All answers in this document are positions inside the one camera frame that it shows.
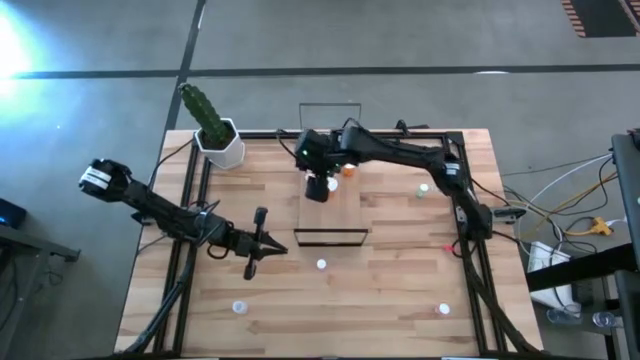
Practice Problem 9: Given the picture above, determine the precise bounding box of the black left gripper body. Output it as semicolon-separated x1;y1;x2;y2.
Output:
212;205;270;281

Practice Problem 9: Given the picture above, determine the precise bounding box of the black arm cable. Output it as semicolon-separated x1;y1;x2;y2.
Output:
275;128;301;162
148;138;195;190

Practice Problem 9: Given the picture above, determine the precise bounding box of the black floor device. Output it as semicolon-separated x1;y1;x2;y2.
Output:
0;197;29;231

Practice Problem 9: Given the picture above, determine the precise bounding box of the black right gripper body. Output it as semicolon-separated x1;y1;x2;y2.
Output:
293;127;346;176

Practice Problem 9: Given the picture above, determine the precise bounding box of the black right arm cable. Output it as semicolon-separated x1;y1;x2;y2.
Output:
275;128;301;162

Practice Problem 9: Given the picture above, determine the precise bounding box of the green cactus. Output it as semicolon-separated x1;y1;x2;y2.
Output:
178;82;236;149

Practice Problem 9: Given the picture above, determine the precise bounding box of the yellow floor cable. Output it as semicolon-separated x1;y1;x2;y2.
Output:
504;172;621;221

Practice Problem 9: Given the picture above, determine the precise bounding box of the white floor cable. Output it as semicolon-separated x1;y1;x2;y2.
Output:
517;152;614;241

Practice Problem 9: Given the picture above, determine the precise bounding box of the yellow plug adapter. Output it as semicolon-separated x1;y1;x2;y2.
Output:
564;215;614;238

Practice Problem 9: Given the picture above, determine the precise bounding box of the black side table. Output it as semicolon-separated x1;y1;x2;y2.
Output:
524;132;640;360

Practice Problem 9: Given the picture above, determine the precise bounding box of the white plant pot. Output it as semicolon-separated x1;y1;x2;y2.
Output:
193;117;247;171

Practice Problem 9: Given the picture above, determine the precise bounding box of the black wire frame shelf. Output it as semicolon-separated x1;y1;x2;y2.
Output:
293;102;370;248

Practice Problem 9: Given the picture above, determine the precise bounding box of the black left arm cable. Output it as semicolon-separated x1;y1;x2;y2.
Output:
148;138;195;190

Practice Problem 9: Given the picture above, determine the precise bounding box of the dark striped rug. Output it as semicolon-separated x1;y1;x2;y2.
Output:
560;0;640;39

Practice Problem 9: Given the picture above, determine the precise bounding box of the white power strip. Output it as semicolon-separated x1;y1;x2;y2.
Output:
527;240;584;315

